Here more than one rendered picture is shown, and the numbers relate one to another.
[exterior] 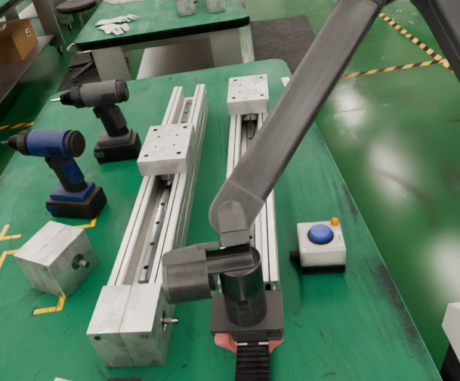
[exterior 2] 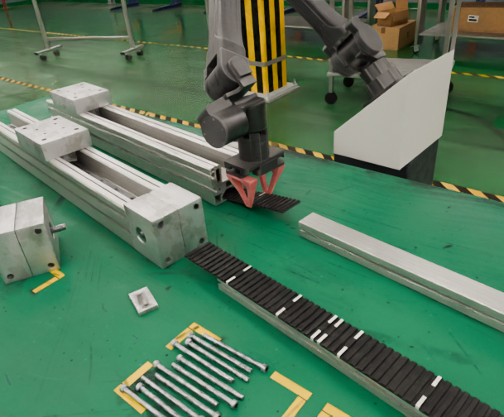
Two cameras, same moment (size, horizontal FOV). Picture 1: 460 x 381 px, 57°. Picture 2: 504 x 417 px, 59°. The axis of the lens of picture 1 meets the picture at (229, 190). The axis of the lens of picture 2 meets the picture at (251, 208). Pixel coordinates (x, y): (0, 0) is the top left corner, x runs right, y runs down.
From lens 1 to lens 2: 0.63 m
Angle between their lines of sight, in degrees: 41
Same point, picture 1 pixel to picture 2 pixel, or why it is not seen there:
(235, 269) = (256, 102)
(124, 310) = (163, 202)
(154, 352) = (202, 227)
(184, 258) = (220, 107)
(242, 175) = (227, 45)
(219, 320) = (245, 165)
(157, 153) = (53, 135)
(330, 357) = (300, 187)
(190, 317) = not seen: hidden behind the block
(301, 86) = not seen: outside the picture
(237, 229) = (247, 72)
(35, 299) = (21, 286)
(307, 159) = not seen: hidden behind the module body
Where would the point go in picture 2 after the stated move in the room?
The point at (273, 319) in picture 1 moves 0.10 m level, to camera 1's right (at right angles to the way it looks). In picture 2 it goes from (274, 150) to (303, 132)
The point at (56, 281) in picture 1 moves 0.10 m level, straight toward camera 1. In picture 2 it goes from (50, 244) to (107, 244)
